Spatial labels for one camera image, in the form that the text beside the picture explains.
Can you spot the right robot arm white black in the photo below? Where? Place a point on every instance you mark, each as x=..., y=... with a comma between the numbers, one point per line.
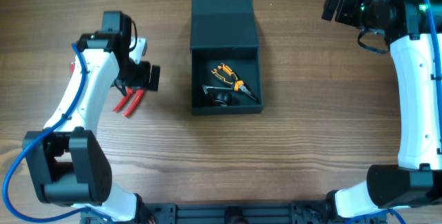
x=412, y=33

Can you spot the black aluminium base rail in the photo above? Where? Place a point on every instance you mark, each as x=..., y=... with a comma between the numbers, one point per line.
x=297, y=212

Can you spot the red handled pruning shears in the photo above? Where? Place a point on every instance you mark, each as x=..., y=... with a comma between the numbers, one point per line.
x=134, y=96

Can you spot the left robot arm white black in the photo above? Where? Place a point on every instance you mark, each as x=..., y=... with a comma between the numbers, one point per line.
x=67, y=166

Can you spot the black orange needle-nose pliers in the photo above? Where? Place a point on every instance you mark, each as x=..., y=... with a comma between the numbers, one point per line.
x=230, y=78

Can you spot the dark green open box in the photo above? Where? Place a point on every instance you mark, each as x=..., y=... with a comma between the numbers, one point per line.
x=224, y=31

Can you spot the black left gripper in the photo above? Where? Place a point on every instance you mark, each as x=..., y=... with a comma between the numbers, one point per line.
x=143, y=77

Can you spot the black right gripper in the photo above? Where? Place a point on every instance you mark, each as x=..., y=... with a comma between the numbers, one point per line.
x=331, y=3

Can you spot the black tape measure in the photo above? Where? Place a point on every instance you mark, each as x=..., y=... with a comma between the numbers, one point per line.
x=221, y=98

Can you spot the chrome socket wrench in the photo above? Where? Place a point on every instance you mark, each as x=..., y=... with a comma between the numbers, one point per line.
x=206, y=88

